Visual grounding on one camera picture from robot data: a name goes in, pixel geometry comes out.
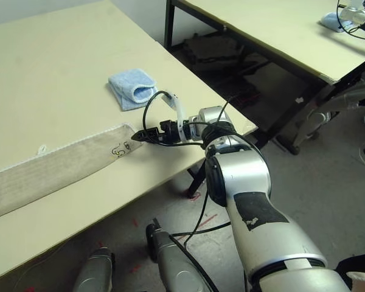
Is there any beige towel with white trim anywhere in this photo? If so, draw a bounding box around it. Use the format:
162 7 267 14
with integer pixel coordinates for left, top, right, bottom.
0 121 145 222

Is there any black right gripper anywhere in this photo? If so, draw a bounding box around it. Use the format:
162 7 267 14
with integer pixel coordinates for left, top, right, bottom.
131 120 184 144

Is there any beige table with black frame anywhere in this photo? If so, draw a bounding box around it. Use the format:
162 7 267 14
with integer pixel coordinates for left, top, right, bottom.
163 0 365 155

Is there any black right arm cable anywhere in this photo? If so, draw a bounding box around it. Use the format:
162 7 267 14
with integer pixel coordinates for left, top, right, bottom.
142 90 232 292

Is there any silver robot left leg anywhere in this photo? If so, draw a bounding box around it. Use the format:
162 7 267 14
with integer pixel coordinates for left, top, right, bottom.
72 246 116 292

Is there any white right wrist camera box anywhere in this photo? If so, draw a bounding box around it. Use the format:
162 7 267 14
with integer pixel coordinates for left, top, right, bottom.
162 91 191 144

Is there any dark brown floor mat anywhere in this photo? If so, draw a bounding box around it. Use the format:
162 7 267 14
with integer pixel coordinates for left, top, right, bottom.
182 33 241 64

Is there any black table leg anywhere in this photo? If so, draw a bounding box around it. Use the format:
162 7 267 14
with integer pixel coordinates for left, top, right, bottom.
187 159 207 198

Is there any light blue cloth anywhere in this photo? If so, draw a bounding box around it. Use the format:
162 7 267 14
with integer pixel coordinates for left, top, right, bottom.
319 11 353 33

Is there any blue folded towel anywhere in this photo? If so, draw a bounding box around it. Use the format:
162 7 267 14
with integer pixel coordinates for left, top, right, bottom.
107 69 158 112

